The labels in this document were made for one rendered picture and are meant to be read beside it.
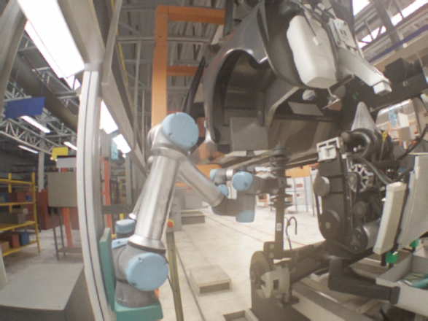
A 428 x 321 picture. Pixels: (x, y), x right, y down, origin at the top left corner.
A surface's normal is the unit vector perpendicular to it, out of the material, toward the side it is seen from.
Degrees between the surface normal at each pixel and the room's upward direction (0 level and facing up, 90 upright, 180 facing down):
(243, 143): 90
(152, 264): 97
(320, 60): 90
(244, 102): 126
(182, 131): 83
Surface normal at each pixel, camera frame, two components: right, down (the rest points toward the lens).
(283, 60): 0.28, -0.14
